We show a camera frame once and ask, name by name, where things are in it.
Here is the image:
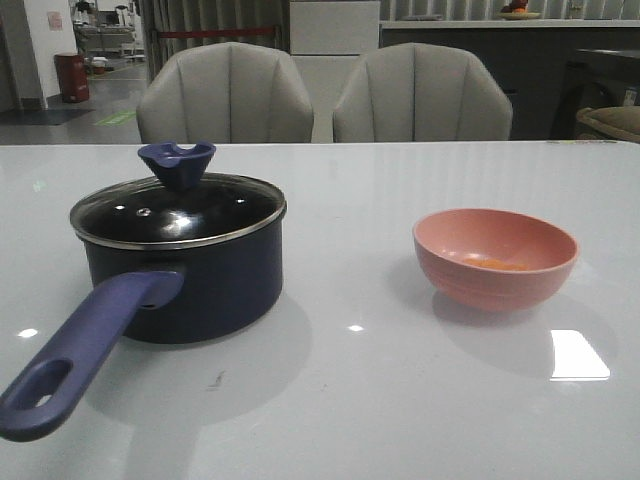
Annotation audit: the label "glass lid blue knob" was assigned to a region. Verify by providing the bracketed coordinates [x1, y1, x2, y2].
[70, 142, 286, 251]

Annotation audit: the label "orange ham slices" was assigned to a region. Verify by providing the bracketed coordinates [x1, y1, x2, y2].
[462, 257, 530, 271]

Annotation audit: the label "pink bowl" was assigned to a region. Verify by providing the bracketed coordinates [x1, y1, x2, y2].
[413, 208, 579, 312]

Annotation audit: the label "right grey upholstered chair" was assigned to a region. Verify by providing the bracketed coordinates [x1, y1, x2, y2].
[332, 43, 513, 143]

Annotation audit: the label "grey upholstered chair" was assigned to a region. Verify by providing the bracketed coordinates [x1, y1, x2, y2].
[332, 43, 513, 143]
[136, 42, 314, 144]

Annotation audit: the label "left grey upholstered chair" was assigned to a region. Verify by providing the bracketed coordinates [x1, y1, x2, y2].
[136, 42, 314, 144]

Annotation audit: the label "white cabinet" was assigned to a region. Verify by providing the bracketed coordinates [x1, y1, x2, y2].
[289, 1, 380, 143]

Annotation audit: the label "dark grey counter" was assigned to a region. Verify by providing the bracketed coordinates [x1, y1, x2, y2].
[380, 19, 639, 140]

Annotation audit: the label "fruit plate on counter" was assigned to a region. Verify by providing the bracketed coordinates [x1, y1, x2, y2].
[498, 0, 541, 20]

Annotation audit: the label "red trash bin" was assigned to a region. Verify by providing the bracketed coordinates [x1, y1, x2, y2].
[54, 53, 90, 103]

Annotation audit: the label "dark washing machine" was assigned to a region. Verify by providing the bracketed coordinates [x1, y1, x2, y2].
[550, 49, 639, 139]

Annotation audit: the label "dark blue saucepan purple handle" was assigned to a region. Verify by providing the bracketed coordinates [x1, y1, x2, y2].
[1, 213, 285, 442]

